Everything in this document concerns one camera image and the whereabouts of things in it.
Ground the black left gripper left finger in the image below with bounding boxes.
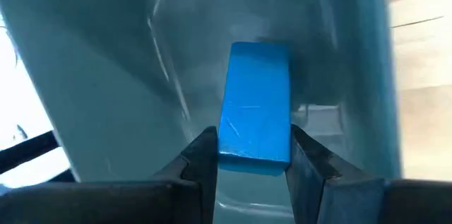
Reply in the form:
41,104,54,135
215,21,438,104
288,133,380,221
0,126,219,224

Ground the bright blue block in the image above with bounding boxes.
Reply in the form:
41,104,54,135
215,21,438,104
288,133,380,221
218,42,292,177

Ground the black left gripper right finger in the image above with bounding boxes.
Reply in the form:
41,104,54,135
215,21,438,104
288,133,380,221
284,124,452,224

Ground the black metal bar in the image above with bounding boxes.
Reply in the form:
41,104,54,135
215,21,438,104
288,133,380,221
0,130,77,184

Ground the grey-blue plastic bin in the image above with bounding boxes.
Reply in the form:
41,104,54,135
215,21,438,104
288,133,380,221
0,0,403,224

